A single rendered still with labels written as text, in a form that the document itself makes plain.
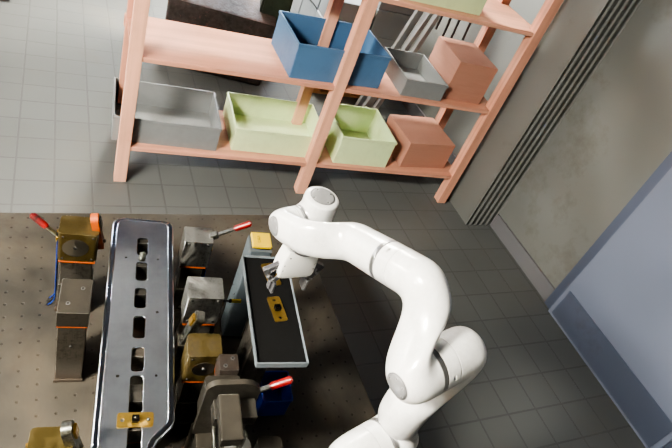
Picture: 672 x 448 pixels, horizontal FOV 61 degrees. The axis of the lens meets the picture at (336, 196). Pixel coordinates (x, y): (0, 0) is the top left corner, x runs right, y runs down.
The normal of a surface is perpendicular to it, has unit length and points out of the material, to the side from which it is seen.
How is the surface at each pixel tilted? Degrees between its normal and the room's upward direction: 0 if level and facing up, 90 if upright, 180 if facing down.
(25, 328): 0
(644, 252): 90
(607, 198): 90
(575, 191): 90
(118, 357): 0
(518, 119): 90
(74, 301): 0
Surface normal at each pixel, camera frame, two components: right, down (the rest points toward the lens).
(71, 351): 0.22, 0.66
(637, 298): -0.89, -0.03
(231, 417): 0.32, -0.74
